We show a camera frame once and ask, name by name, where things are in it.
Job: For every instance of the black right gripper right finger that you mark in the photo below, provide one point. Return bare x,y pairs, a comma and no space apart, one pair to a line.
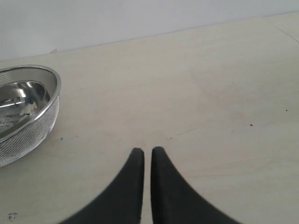
174,201

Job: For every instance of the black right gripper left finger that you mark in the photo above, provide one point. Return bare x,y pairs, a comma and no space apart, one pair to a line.
121,201

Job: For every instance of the small stainless steel bowl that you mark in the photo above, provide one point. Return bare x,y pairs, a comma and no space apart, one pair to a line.
19,102

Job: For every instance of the steel mesh colander basket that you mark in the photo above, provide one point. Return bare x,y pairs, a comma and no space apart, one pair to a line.
23,140

